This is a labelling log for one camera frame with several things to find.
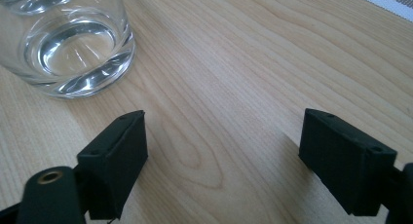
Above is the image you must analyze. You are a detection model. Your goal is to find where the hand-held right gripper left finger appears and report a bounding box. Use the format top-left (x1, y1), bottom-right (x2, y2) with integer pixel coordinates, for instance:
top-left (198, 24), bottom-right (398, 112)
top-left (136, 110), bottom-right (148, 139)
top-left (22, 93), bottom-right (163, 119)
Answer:
top-left (76, 109), bottom-right (149, 221)

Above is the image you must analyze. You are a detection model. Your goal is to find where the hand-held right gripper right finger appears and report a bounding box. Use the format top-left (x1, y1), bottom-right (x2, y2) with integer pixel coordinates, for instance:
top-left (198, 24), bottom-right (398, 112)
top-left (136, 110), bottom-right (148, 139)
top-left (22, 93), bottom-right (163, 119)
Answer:
top-left (298, 107), bottom-right (398, 217)

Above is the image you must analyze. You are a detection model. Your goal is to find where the clear drinking glass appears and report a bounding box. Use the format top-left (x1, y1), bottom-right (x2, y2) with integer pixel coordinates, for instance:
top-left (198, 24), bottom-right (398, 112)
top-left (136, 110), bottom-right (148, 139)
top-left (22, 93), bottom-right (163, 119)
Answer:
top-left (0, 0), bottom-right (137, 99)

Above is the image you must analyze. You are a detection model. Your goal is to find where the white grey striped cloth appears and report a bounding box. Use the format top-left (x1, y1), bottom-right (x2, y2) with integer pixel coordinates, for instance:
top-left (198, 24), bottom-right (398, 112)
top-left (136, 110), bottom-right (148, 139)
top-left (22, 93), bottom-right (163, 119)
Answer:
top-left (346, 0), bottom-right (413, 23)

